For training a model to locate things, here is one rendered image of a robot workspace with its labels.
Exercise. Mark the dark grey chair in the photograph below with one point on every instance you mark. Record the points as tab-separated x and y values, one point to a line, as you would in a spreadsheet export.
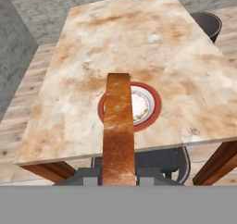
160	159
209	23

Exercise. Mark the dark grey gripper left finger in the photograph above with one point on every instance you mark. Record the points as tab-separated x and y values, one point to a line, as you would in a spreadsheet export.
88	173

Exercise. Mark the white plate with red rim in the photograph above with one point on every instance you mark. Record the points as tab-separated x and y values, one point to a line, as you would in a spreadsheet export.
148	105

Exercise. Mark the marble dining table, wooden legs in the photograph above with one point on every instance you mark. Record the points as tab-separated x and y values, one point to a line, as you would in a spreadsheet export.
172	58

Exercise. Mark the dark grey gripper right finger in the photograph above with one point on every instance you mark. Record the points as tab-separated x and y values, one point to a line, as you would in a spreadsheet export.
148	173

